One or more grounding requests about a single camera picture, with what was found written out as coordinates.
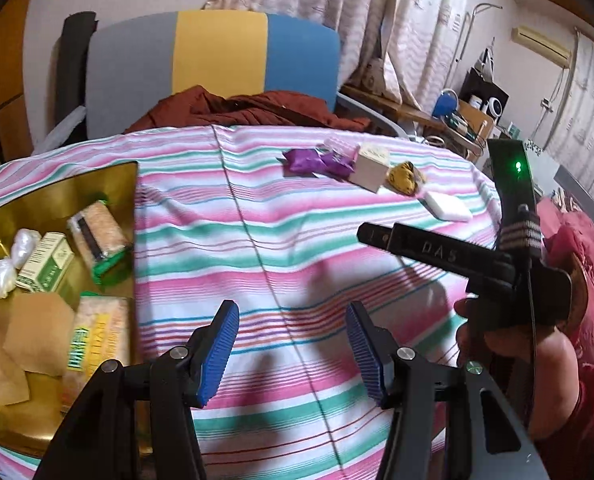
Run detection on small white cube box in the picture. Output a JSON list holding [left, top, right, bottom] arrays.
[[351, 142, 393, 194]]

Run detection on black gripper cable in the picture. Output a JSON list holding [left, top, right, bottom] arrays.
[[524, 252, 538, 428]]

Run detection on wooden side table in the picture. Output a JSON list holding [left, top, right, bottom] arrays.
[[339, 84, 484, 162]]

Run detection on yellow black patterned wrapper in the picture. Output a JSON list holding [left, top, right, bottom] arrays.
[[386, 160, 427, 196]]

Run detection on black rolled mat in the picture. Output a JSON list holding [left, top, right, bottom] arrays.
[[56, 11, 99, 127]]

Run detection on yellow label rice cracker packet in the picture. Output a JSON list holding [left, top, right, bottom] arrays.
[[59, 295, 133, 411]]

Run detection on gold rectangular tin box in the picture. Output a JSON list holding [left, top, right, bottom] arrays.
[[0, 161, 140, 455]]

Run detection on green white small carton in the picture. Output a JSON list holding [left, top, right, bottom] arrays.
[[15, 231, 76, 294]]

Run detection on white foam wrapped bar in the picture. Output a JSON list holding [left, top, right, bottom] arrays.
[[30, 104, 88, 156]]

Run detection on pink green striped tablecloth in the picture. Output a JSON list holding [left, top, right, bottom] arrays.
[[0, 125, 509, 480]]

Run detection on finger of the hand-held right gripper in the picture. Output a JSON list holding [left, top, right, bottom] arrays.
[[356, 221, 399, 254], [393, 222, 516, 282]]

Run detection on black paper bag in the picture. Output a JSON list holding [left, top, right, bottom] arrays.
[[464, 67, 511, 121]]

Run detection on white rectangular block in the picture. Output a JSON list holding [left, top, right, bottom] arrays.
[[421, 190, 473, 221]]

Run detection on blue plastic pitcher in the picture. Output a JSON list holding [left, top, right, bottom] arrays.
[[434, 88, 461, 119]]

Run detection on person's right hand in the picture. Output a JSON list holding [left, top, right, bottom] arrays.
[[454, 298, 581, 432]]

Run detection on metal hanger pole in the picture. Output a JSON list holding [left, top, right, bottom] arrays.
[[456, 2, 504, 77]]

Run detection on grey yellow blue chair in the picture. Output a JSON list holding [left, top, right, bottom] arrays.
[[84, 10, 409, 140]]

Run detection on person's right forearm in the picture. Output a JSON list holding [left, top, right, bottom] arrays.
[[527, 370, 594, 480]]

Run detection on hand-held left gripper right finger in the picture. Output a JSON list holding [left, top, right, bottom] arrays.
[[345, 301, 553, 480]]

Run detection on clear pink plastic packet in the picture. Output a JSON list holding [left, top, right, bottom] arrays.
[[316, 135, 361, 161]]

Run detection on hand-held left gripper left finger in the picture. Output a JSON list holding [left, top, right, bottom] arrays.
[[32, 299, 241, 480]]

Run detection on tan sponge cake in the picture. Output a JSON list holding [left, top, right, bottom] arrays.
[[2, 292, 77, 379]]

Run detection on red quilted cloth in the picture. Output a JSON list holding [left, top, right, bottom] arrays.
[[536, 195, 594, 326]]

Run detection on white wall air conditioner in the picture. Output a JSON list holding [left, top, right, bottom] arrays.
[[509, 27, 571, 66]]

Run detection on pink patterned curtain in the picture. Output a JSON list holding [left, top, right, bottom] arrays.
[[202, 0, 479, 112]]

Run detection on brown jacket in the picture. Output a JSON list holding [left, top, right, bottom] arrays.
[[124, 85, 373, 136]]

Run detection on white sheer curtain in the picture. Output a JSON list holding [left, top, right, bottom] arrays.
[[551, 29, 594, 213]]

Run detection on purple candy packet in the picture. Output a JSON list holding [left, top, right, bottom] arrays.
[[276, 148, 326, 177], [319, 152, 356, 180]]

